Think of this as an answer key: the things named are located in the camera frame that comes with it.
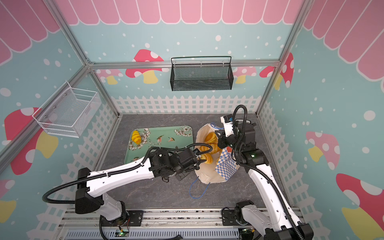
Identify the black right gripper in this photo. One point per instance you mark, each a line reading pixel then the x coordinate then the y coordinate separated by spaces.
pixel 224 141

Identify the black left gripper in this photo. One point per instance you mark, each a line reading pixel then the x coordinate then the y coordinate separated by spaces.
pixel 181 176

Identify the black metal tongs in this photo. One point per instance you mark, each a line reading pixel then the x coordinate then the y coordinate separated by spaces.
pixel 197 154

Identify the checkered paper croissant bag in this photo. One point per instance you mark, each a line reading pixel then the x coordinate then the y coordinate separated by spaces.
pixel 223 166

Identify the yellow fake croissant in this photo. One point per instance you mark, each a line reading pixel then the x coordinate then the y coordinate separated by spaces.
pixel 211 139

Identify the yellow fake bread roll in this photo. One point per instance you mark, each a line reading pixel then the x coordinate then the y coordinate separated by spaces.
pixel 136 137

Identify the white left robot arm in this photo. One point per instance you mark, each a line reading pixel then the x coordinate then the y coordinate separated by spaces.
pixel 93 187

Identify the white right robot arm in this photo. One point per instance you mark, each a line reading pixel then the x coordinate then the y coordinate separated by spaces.
pixel 280 222

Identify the yellow fake bread loaf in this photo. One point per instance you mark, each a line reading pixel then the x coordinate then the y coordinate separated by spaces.
pixel 206 158

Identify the green floral serving tray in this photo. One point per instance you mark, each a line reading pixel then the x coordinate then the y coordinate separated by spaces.
pixel 165 137

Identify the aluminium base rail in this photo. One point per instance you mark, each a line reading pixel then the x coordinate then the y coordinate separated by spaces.
pixel 201 223

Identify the black mesh wall basket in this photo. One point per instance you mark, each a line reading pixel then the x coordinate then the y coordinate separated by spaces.
pixel 207 73

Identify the white wire wall basket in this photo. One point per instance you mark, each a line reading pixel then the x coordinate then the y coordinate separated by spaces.
pixel 68 112

